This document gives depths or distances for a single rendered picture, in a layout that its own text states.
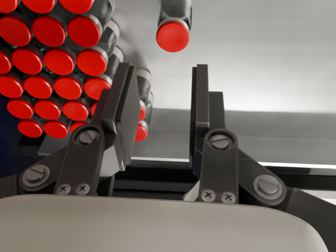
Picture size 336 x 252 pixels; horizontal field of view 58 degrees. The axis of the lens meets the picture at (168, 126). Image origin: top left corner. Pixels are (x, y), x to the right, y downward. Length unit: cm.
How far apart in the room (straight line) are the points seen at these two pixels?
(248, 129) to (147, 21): 15
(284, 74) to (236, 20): 6
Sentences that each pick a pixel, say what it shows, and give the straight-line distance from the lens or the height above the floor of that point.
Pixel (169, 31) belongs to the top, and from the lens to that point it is 19.
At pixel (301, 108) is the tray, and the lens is 30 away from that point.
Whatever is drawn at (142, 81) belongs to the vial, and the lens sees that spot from 25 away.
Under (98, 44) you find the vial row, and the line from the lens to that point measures 22.
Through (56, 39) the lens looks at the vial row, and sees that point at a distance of 21.
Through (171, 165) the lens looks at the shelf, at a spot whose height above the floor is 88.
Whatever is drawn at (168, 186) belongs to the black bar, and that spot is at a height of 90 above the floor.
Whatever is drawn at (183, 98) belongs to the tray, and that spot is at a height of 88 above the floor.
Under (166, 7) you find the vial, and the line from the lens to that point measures 21.
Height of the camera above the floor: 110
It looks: 44 degrees down
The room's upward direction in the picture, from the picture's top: 174 degrees counter-clockwise
